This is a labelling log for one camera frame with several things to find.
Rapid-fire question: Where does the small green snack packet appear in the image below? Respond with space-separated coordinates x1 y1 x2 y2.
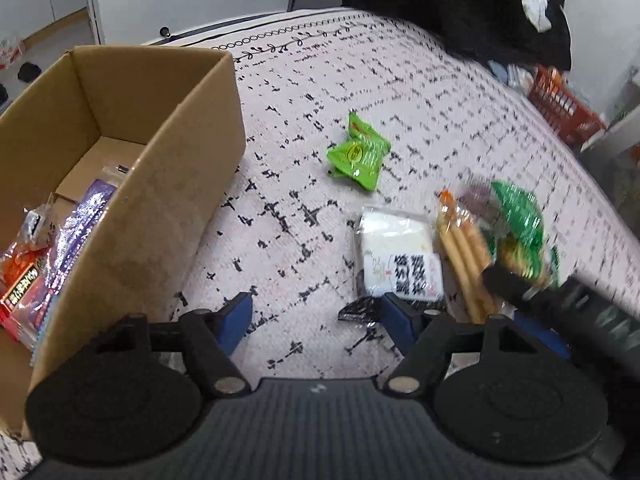
327 112 392 192

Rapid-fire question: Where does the white shelf rack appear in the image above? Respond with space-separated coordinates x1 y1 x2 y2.
74 0 107 46

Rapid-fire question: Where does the white black patterned cloth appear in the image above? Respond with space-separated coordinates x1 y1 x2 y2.
0 7 640 473

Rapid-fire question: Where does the brown cardboard box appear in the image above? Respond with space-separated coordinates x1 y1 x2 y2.
0 45 247 436

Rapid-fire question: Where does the red plastic basket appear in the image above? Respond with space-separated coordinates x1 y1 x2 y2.
527 65 609 149

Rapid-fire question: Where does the purple snack packet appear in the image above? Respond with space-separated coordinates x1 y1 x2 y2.
30 179 119 352

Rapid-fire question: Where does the red snack packet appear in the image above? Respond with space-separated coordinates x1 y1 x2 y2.
0 239 52 342

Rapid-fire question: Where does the black coat on chair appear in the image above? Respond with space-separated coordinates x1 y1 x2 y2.
341 0 573 72

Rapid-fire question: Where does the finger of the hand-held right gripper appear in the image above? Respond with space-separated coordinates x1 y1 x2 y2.
515 312 572 361
482 265 556 306

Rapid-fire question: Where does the pink plastic bag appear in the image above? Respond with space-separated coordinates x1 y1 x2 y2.
0 35 26 69

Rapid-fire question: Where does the white snack packet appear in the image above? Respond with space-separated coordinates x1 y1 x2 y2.
354 206 446 304

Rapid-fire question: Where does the large green snack packet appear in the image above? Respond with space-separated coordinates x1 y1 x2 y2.
489 180 562 287

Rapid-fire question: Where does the crumpled white paper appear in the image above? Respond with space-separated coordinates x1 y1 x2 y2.
520 0 553 31

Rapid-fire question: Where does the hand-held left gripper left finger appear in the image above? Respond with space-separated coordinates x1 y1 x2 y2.
87 292 253 400

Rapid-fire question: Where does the clear breadstick packet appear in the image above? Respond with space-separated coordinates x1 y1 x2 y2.
436 189 502 324

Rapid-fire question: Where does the small black snack packet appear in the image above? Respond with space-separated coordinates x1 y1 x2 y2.
338 296 387 329

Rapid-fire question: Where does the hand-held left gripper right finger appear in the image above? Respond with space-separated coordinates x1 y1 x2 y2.
382 294 546 400

